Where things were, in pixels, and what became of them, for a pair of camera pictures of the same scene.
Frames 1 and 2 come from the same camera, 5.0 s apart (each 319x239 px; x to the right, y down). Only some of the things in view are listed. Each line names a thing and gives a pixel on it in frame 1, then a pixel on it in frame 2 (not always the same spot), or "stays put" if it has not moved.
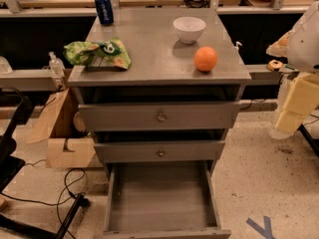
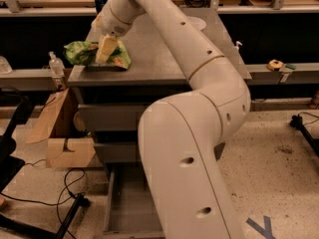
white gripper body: x=306 y=47 to x=107 y=23
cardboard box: x=66 y=145 stays put
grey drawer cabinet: x=162 y=118 stays put
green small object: x=290 y=67 stays put
